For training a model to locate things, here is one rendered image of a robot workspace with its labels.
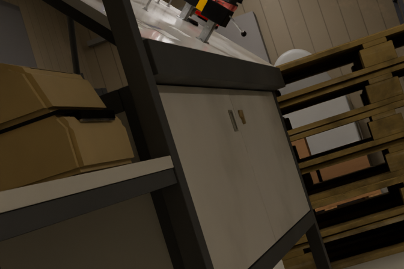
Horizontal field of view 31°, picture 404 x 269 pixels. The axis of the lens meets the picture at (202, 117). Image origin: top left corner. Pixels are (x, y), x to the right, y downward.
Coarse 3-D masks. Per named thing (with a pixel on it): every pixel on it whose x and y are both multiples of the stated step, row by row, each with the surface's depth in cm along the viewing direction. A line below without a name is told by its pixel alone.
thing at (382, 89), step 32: (384, 32) 337; (288, 64) 344; (320, 64) 380; (384, 64) 337; (288, 96) 343; (320, 96) 362; (384, 96) 338; (288, 128) 423; (320, 128) 343; (384, 128) 337; (320, 160) 343; (320, 192) 354; (352, 192) 338; (320, 224) 378; (352, 224) 337; (384, 224) 335; (288, 256) 343; (352, 256) 347; (384, 256) 335
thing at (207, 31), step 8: (208, 0) 179; (208, 8) 179; (216, 8) 179; (224, 8) 178; (208, 16) 179; (216, 16) 179; (224, 16) 178; (208, 24) 181; (216, 24) 182; (224, 24) 180; (208, 32) 181
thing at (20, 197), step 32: (128, 0) 119; (128, 32) 117; (128, 64) 117; (160, 128) 115; (160, 160) 110; (0, 192) 69; (32, 192) 74; (64, 192) 80; (96, 192) 88; (128, 192) 96; (0, 224) 68; (32, 224) 73; (192, 224) 114; (192, 256) 114
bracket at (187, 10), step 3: (186, 3) 215; (186, 6) 215; (189, 6) 214; (192, 6) 215; (183, 9) 215; (186, 9) 215; (189, 9) 214; (192, 9) 216; (183, 12) 215; (186, 12) 215; (189, 12) 215; (180, 15) 215; (183, 15) 215; (186, 15) 215; (180, 18) 214; (183, 18) 215; (186, 18) 216
